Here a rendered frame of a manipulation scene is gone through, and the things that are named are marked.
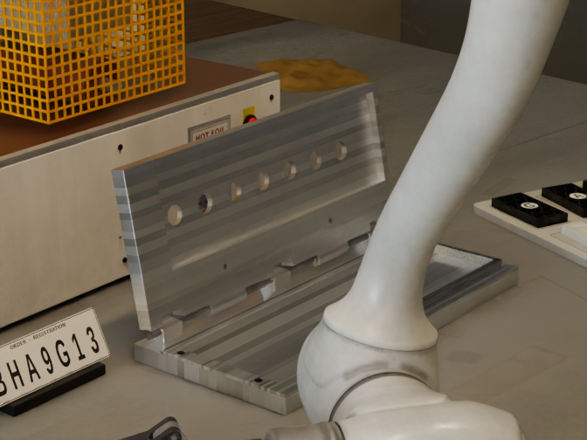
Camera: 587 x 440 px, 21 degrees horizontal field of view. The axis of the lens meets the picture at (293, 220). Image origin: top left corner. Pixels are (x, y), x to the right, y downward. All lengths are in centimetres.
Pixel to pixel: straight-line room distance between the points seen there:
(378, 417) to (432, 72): 164
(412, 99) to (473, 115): 147
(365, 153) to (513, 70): 79
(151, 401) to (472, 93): 57
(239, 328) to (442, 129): 56
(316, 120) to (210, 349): 35
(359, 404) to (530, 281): 66
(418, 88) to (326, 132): 86
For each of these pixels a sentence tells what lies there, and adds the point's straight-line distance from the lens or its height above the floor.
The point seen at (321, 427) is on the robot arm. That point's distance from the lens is 127.
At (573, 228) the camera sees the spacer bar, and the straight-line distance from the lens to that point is 205.
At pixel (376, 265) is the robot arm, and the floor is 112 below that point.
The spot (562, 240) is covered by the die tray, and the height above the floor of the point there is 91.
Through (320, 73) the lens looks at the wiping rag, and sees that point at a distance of 279.
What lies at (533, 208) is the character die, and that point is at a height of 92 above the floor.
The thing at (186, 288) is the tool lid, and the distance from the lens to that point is 171.
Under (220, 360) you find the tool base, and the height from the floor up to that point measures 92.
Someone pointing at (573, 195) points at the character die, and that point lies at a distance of 217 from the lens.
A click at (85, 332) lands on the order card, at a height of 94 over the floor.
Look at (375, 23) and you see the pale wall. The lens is 457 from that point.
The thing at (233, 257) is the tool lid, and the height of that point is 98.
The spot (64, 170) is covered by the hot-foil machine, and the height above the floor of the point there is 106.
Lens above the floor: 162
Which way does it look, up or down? 20 degrees down
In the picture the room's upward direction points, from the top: straight up
